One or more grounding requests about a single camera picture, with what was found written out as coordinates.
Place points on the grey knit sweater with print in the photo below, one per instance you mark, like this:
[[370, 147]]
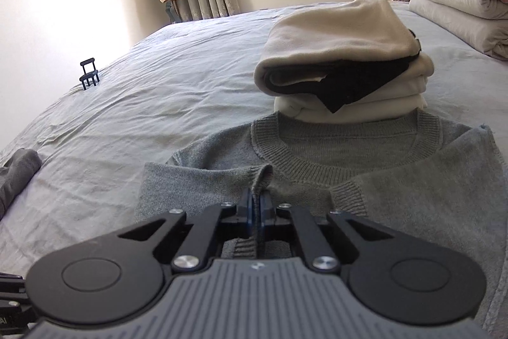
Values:
[[357, 168]]

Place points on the small black toy chair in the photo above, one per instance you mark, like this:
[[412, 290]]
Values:
[[89, 77]]

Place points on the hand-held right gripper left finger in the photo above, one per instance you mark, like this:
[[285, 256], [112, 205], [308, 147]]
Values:
[[248, 216]]

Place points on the dark grey rolled cloth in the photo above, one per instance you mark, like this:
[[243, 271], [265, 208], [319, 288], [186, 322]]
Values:
[[20, 172]]

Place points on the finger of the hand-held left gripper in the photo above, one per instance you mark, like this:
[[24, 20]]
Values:
[[12, 287]]

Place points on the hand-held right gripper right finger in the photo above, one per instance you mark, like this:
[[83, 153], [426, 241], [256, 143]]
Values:
[[262, 216]]

